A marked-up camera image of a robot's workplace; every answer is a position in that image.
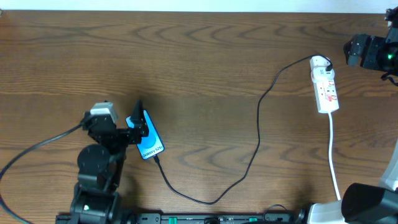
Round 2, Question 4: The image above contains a black USB charging cable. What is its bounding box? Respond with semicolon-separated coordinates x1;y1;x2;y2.
152;54;334;205

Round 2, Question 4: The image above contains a blue screen Samsung smartphone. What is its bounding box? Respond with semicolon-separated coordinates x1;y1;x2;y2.
126;110;165;160

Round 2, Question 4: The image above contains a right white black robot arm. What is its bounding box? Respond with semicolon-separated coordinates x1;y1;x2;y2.
296;8;397;223

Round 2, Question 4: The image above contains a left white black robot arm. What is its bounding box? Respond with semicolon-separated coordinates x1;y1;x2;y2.
65;100;149;224

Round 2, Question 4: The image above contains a white power strip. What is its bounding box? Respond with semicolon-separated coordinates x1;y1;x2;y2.
311;67;339;114

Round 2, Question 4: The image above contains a left black camera cable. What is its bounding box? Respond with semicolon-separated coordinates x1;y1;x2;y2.
0;121;91;224

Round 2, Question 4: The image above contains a white USB wall charger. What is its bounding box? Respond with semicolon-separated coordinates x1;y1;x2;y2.
310;55;333;72

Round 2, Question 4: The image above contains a white power strip cord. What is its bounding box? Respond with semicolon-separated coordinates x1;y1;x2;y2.
327;112;342;202

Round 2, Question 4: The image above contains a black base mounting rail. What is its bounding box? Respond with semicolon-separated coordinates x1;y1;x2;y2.
55;212;299;224

